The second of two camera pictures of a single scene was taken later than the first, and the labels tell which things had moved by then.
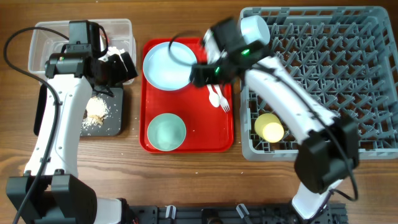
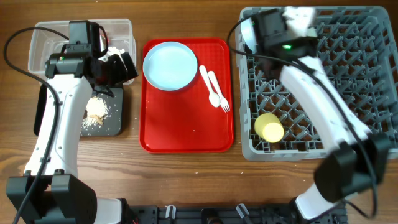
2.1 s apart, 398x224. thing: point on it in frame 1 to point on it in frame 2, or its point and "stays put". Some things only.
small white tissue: (112, 50) stays put
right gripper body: (204, 75) to (257, 64)
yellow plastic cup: (269, 127) stays put
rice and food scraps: (95, 112) stays put
